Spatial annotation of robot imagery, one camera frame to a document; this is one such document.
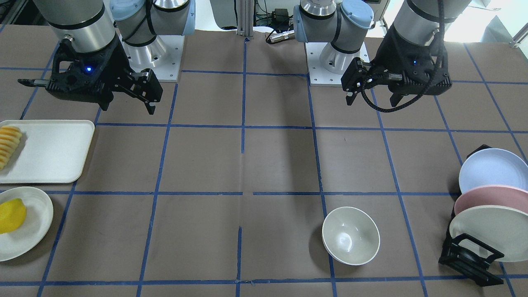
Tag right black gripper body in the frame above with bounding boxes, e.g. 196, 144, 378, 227
45, 36, 136, 111

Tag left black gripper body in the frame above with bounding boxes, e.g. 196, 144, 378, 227
372, 25, 453, 107

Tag yellow lemon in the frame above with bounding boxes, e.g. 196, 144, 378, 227
0, 198, 27, 234

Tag white ceramic bowl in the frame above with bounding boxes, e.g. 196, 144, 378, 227
322, 206, 381, 266

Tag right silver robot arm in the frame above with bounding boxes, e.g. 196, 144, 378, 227
18, 0, 196, 115

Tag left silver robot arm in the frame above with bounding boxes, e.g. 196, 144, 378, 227
293, 0, 469, 113

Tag silver metal connector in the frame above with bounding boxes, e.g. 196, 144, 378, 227
265, 30, 295, 45

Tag white rectangular tray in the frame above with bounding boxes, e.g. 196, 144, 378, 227
0, 120, 95, 184

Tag sliced yellow fruit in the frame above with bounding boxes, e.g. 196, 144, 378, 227
0, 125, 23, 170

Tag light blue plate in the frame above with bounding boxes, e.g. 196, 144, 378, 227
458, 148, 528, 193

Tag white round plate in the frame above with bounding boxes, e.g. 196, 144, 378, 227
0, 186, 54, 262

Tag pink plate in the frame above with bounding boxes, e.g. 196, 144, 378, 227
454, 185, 528, 215

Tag cream plate in rack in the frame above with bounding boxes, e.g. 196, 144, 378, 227
449, 205, 528, 262

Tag black dish rack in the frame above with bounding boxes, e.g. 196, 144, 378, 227
438, 144, 505, 287

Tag aluminium frame post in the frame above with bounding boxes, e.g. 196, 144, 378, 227
236, 0, 255, 39

